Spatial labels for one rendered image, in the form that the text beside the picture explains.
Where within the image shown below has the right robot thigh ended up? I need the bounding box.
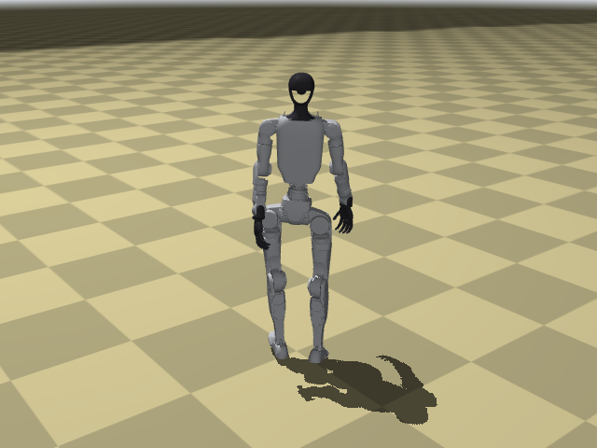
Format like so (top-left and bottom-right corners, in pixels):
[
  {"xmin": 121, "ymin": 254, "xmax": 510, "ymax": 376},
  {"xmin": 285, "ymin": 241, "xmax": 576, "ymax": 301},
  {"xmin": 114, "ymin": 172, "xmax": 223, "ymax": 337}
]
[{"xmin": 307, "ymin": 207, "xmax": 332, "ymax": 298}]

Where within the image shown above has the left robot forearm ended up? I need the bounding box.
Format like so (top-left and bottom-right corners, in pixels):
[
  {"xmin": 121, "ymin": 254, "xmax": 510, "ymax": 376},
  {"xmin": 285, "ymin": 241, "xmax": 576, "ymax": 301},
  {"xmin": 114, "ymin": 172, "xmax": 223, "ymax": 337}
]
[{"xmin": 252, "ymin": 161, "xmax": 268, "ymax": 216}]

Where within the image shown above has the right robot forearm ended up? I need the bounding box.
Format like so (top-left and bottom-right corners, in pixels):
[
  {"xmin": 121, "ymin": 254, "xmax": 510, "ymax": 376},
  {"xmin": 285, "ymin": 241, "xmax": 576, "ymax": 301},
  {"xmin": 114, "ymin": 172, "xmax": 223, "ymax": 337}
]
[{"xmin": 334, "ymin": 161, "xmax": 353, "ymax": 205}]

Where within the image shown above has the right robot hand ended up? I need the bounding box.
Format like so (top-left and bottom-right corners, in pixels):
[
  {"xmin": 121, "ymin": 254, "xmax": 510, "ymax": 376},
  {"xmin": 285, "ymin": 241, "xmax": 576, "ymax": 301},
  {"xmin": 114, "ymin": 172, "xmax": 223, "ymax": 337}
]
[{"xmin": 333, "ymin": 197, "xmax": 354, "ymax": 233}]

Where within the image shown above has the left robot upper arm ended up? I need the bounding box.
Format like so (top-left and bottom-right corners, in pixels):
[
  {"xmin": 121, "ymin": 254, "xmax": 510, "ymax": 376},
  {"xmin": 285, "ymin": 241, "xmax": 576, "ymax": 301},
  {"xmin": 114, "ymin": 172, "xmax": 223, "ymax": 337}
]
[{"xmin": 257, "ymin": 119, "xmax": 279, "ymax": 176}]

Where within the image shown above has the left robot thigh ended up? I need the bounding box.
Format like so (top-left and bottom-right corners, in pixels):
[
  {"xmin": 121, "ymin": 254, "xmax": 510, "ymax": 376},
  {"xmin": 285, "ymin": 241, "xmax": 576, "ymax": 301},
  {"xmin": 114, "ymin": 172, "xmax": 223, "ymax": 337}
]
[{"xmin": 262, "ymin": 203, "xmax": 287, "ymax": 291}]

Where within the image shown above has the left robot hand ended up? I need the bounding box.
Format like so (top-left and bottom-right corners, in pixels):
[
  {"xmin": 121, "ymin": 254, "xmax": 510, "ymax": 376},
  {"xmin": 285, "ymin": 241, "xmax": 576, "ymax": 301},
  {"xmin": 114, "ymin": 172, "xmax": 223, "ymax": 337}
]
[{"xmin": 252, "ymin": 205, "xmax": 271, "ymax": 249}]

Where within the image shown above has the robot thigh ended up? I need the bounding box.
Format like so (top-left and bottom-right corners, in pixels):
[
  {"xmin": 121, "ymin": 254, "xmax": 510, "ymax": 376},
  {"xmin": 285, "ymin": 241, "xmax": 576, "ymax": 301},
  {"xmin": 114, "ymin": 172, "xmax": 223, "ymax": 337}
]
[
  {"xmin": 307, "ymin": 207, "xmax": 332, "ymax": 298},
  {"xmin": 262, "ymin": 203, "xmax": 287, "ymax": 291}
]

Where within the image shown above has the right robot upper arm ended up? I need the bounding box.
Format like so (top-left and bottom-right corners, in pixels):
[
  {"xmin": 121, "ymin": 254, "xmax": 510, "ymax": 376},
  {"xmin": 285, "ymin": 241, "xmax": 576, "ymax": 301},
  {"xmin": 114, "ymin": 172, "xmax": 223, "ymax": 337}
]
[{"xmin": 322, "ymin": 119, "xmax": 344, "ymax": 175}]

